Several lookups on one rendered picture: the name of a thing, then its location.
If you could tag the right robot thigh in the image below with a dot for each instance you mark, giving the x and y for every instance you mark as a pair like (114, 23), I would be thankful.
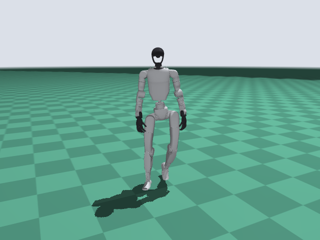
(149, 133)

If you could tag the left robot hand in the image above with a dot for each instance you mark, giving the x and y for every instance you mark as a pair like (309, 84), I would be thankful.
(183, 120)

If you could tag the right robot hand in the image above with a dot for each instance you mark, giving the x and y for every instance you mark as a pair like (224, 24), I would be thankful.
(139, 123)

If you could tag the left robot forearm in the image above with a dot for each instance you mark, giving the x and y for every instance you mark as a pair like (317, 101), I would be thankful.
(181, 104)

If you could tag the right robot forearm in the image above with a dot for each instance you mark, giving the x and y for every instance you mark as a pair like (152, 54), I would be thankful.
(138, 106)

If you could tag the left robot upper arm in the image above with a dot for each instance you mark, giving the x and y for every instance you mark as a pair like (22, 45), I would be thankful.
(176, 83)

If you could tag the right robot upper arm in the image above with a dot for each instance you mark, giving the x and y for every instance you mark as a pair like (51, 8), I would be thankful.
(141, 83)

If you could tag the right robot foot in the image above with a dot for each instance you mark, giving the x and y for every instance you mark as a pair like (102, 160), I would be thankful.
(147, 185)

